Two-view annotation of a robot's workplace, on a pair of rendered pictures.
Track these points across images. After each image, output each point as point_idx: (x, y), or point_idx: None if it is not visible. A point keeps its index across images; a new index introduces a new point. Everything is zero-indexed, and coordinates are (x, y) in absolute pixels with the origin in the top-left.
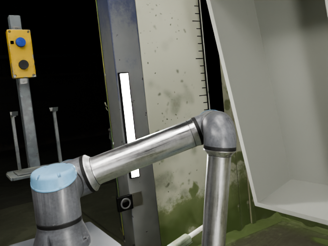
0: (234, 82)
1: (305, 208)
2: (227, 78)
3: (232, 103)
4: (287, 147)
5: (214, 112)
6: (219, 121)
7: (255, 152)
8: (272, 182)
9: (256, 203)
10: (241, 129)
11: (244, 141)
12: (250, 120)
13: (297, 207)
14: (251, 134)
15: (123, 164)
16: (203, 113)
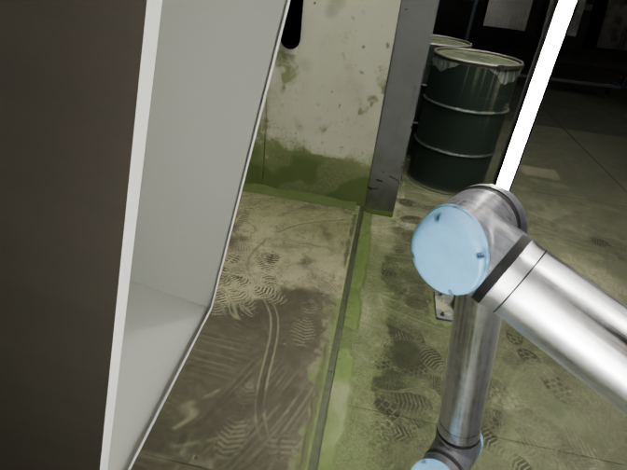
0: (63, 151)
1: (121, 400)
2: (145, 129)
3: (127, 259)
4: None
5: (505, 188)
6: (505, 195)
7: (29, 424)
8: None
9: None
10: (80, 361)
11: (80, 398)
12: (13, 325)
13: (116, 416)
14: (29, 373)
15: None
16: (497, 215)
